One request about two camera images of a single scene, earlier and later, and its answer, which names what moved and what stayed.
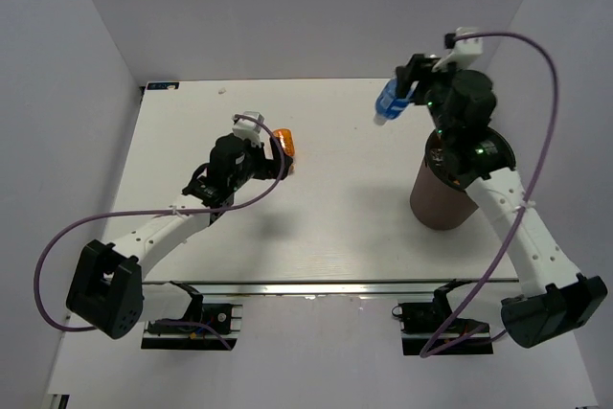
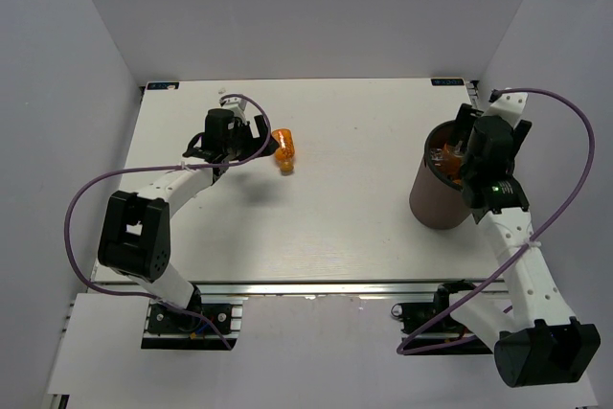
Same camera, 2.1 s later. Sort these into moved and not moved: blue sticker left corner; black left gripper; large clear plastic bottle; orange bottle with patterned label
Moved: black left gripper
Not moved: blue sticker left corner; large clear plastic bottle; orange bottle with patterned label
